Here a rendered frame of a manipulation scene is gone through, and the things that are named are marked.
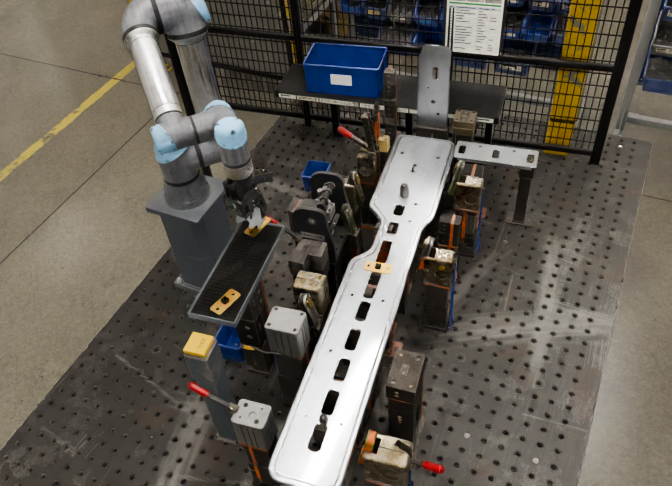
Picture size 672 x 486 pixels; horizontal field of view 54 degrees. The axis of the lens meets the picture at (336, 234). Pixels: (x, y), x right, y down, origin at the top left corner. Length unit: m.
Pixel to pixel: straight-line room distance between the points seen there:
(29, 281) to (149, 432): 1.81
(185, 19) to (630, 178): 1.83
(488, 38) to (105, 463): 1.96
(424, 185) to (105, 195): 2.33
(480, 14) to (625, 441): 1.75
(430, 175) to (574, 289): 0.63
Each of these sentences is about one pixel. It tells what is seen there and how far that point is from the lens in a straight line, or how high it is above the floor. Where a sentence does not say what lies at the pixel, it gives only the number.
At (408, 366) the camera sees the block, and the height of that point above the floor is 1.03.
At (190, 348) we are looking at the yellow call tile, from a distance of 1.74.
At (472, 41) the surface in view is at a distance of 2.67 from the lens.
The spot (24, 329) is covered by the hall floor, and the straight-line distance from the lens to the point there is 3.62.
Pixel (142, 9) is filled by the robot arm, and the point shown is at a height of 1.72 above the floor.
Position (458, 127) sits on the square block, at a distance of 2.51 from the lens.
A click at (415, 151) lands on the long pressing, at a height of 1.00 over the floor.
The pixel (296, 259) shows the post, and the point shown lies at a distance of 1.96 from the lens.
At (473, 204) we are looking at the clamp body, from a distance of 2.30.
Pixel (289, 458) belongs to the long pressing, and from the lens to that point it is 1.72.
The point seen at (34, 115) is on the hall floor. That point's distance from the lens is 5.07.
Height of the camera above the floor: 2.53
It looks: 45 degrees down
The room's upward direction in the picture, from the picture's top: 6 degrees counter-clockwise
